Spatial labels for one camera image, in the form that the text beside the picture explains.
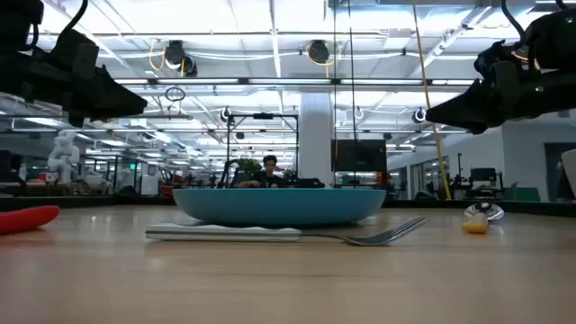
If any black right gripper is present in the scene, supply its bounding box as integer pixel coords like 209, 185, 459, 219
425, 60, 576, 135

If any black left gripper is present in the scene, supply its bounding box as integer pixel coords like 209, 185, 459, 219
0, 49, 149, 128

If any yellow-handled silver spoon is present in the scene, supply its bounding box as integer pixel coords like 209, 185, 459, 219
462, 202, 505, 235

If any silver fork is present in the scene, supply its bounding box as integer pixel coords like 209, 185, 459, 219
145, 216, 428, 247

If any white humanoid robot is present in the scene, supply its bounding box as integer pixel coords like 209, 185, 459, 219
47, 130, 81, 185

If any black monitor on stand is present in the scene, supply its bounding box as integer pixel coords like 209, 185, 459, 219
467, 166, 506, 200

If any white cabinet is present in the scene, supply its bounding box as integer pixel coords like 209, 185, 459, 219
139, 161, 160, 195

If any green board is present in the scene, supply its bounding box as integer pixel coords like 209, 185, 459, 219
503, 186, 542, 203

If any red plastic utensil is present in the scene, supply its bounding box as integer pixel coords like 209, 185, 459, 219
0, 204, 61, 236

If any white napkin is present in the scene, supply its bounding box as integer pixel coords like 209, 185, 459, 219
148, 220, 253, 231

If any white pillar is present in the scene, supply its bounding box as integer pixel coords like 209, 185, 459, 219
299, 92, 335, 189

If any green plant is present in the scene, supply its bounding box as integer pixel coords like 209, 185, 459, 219
236, 157, 263, 175

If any person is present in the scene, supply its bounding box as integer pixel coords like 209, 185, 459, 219
237, 154, 285, 189

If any blue plate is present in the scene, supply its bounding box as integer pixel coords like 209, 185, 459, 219
172, 187, 387, 228

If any yellow hanging cable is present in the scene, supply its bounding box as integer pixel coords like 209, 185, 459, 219
411, 0, 453, 201

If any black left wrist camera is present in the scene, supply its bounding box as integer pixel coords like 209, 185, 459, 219
48, 29, 100, 80

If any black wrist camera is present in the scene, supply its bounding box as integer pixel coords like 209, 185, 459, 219
473, 39, 532, 81
48, 29, 100, 80

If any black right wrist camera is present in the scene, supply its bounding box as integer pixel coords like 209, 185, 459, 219
473, 39, 532, 81

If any coiled black ceiling cable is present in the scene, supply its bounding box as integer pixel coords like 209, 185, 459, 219
164, 85, 186, 103

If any large black ceiling cable reel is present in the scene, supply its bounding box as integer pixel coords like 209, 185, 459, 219
307, 39, 331, 66
163, 40, 199, 77

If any black left wrist camera cable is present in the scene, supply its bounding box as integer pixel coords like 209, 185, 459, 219
58, 0, 90, 41

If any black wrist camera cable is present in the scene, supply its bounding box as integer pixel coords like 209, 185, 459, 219
58, 0, 90, 41
500, 0, 528, 46

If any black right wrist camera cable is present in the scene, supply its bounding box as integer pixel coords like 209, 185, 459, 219
500, 0, 528, 46

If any black wall monitor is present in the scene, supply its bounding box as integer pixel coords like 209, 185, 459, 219
331, 139, 388, 173

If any black metal frame rig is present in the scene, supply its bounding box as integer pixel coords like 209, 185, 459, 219
226, 112, 300, 188

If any black hanging cable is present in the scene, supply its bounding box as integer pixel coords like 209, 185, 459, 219
332, 0, 338, 158

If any long ceiling light rail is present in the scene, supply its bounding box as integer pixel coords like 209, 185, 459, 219
114, 77, 478, 87

